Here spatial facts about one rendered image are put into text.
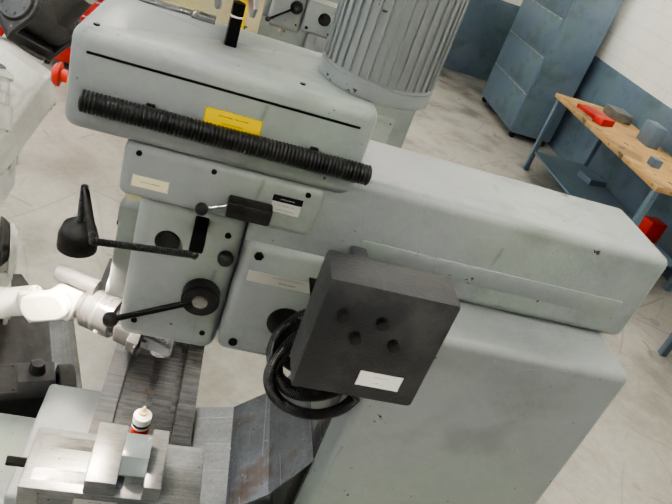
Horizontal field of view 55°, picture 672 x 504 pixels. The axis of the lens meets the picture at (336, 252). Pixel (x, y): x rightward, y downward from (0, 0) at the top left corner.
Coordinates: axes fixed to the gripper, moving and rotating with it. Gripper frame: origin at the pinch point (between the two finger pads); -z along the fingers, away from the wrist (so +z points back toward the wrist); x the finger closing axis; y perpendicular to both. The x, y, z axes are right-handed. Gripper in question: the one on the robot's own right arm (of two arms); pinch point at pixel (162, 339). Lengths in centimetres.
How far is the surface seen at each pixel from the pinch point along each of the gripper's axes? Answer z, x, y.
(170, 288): -2.4, -9.7, -21.3
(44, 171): 179, 231, 125
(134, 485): -8.2, -20.0, 20.6
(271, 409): -26.0, 18.3, 23.8
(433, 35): -30, 1, -78
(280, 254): -19.2, -5.9, -35.2
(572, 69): -165, 722, 21
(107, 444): 0.4, -16.8, 16.7
